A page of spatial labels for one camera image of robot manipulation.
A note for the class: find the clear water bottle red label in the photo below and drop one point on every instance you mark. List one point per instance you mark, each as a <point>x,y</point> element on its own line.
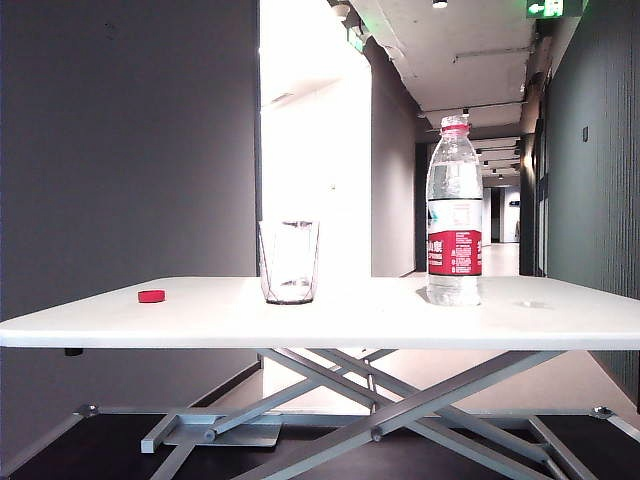
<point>455,250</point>

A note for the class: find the red bottle cap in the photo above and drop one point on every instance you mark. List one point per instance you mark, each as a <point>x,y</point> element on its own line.
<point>151,296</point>

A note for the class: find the clear glass tumbler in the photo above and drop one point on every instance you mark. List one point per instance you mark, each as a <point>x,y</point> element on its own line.
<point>288,260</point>

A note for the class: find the ceiling tube light fixture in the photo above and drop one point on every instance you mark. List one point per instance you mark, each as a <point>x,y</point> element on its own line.
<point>492,54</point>

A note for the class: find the round ceiling spotlight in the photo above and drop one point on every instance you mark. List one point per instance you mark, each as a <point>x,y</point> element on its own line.
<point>440,4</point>

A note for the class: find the black knob under table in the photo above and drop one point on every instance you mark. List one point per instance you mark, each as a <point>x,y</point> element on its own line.
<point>73,352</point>

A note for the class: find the black base platform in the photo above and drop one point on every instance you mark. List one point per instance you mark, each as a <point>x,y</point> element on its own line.
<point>100,445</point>

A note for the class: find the large green exit sign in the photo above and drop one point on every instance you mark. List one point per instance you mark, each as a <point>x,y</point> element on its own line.
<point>554,7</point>

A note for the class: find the grey scissor table frame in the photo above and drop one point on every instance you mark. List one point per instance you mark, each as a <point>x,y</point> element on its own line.
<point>400,407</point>

